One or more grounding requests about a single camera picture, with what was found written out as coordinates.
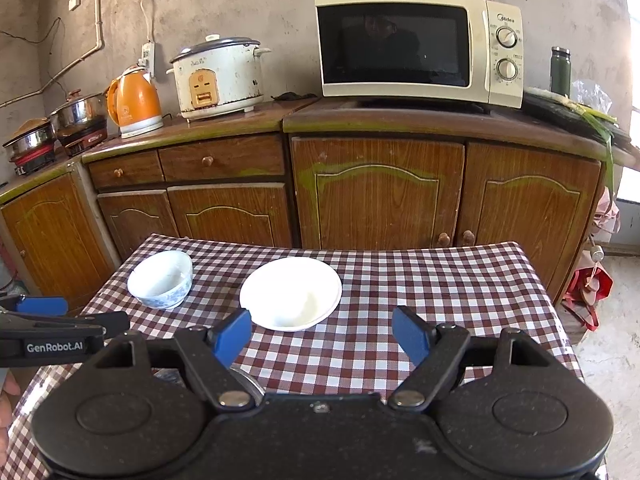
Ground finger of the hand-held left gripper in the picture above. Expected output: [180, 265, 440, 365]
[0, 296, 69, 317]
[0, 310, 131, 340]

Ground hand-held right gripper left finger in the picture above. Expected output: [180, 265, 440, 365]
[92, 308, 253, 409]

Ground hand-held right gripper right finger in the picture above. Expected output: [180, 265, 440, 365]
[387, 305, 553, 408]

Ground stainless steel bowl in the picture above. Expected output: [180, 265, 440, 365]
[220, 366, 266, 403]

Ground blue floral bowl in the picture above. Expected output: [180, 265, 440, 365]
[126, 250, 194, 310]

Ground plain white bowl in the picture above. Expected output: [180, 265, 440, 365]
[239, 257, 343, 332]

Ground person's left hand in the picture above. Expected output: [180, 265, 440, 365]
[0, 374, 21, 461]

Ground red checkered tablecloth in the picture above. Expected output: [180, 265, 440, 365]
[7, 233, 586, 478]

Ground single-door wooden cabinet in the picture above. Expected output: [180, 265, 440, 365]
[0, 157, 119, 312]

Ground two-door wooden cabinet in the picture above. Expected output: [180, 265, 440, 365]
[282, 100, 638, 306]

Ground red electric cooker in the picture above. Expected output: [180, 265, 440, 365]
[55, 120, 109, 157]
[10, 142, 58, 177]

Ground steel pot with brown lid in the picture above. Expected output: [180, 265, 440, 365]
[2, 117, 56, 158]

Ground red bag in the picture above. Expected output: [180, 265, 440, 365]
[561, 265, 615, 332]

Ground lidded steel pot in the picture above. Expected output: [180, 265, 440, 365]
[49, 89, 108, 131]

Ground orange electric kettle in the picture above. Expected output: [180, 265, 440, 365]
[106, 65, 165, 140]

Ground pink bag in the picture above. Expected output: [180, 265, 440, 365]
[590, 185, 622, 250]

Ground white rice cooker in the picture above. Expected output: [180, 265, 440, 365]
[166, 34, 272, 120]

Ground dark cutting board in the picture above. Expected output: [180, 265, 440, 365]
[522, 92, 636, 150]

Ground green onions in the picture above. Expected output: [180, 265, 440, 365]
[525, 87, 621, 196]

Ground cream microwave oven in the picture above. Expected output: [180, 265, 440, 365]
[314, 0, 524, 109]

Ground clear plastic bag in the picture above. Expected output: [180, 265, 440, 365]
[570, 79, 613, 116]

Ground green thermos bottle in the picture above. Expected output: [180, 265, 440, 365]
[550, 46, 572, 98]

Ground bright window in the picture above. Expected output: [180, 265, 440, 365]
[615, 0, 640, 241]

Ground white wall pipe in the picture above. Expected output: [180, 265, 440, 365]
[0, 0, 107, 109]

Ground white power cable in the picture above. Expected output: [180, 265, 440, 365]
[139, 0, 157, 46]

